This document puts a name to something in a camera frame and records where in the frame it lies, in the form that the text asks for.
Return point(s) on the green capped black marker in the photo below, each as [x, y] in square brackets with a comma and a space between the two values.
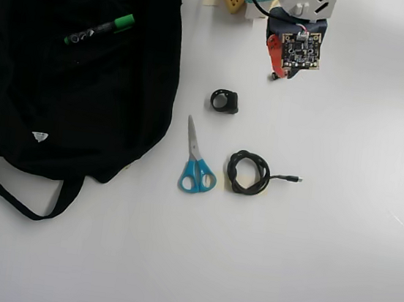
[99, 29]

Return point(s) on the square camera circuit board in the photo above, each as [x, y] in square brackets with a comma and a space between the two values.
[301, 50]

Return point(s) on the dark navy gripper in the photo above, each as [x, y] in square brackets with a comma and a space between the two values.
[273, 54]

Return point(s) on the black fabric bag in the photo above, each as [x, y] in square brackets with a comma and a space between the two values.
[82, 107]

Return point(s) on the black AAA battery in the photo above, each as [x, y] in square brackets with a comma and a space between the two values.
[273, 76]

